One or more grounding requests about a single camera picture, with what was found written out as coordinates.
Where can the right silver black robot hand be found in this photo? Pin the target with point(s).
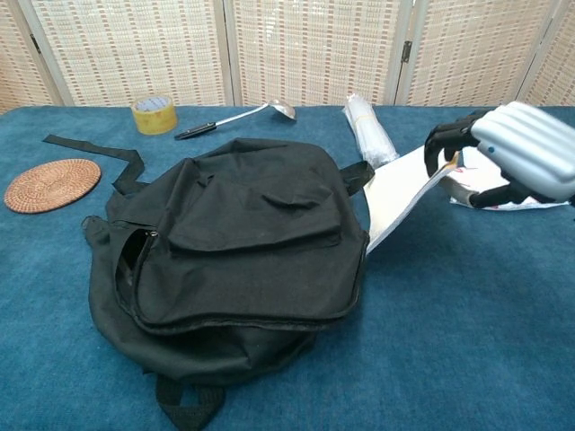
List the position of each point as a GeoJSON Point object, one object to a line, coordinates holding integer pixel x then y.
{"type": "Point", "coordinates": [525, 143]}

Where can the yellow and white book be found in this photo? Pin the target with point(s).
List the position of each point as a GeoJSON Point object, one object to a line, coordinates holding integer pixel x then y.
{"type": "Point", "coordinates": [395, 197]}

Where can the black fabric backpack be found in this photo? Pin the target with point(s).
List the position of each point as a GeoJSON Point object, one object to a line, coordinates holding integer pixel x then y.
{"type": "Point", "coordinates": [247, 251]}

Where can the white wet wipes pack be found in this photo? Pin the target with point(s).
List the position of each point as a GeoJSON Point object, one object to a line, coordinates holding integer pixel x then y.
{"type": "Point", "coordinates": [478, 173]}

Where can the black screen hinge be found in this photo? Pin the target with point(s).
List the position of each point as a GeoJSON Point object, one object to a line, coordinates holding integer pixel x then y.
{"type": "Point", "coordinates": [34, 44]}
{"type": "Point", "coordinates": [408, 50]}

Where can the bamboo folding screen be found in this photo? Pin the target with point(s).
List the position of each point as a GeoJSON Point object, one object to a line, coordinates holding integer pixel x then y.
{"type": "Point", "coordinates": [314, 49]}

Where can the yellow packing tape roll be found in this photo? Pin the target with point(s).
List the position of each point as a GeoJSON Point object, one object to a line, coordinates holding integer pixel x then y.
{"type": "Point", "coordinates": [155, 121]}

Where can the round woven rattan coaster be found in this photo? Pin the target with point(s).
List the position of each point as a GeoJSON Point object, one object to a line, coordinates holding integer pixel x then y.
{"type": "Point", "coordinates": [51, 185]}

